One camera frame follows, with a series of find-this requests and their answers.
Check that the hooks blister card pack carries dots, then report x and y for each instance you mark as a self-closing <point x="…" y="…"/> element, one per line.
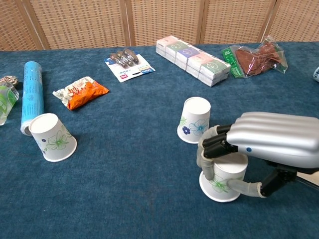
<point x="129" y="69"/>

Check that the orange white snack packet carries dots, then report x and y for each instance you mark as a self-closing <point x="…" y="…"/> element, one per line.
<point x="82" y="95"/>

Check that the light blue cylinder tube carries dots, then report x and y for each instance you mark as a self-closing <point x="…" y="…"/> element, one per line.
<point x="32" y="89"/>

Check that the white blue lotion bottle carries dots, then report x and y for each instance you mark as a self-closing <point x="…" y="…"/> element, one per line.
<point x="316" y="74"/>

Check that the brown dried food bag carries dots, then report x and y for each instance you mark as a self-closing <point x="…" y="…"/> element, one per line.
<point x="254" y="61"/>

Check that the blue carpet table cover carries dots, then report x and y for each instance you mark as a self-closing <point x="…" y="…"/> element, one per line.
<point x="124" y="186"/>

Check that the woven bamboo folding screen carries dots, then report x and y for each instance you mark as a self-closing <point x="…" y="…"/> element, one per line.
<point x="82" y="22"/>

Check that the clear bottle green label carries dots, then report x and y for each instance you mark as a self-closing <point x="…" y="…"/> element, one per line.
<point x="5" y="102"/>

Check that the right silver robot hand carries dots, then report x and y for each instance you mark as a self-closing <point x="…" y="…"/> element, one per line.
<point x="274" y="139"/>

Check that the pastel tissue multipack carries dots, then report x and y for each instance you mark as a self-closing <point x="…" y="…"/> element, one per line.
<point x="197" y="59"/>

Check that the white floral paper cup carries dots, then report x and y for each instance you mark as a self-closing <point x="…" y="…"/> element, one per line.
<point x="195" y="112"/>
<point x="231" y="167"/>
<point x="49" y="134"/>

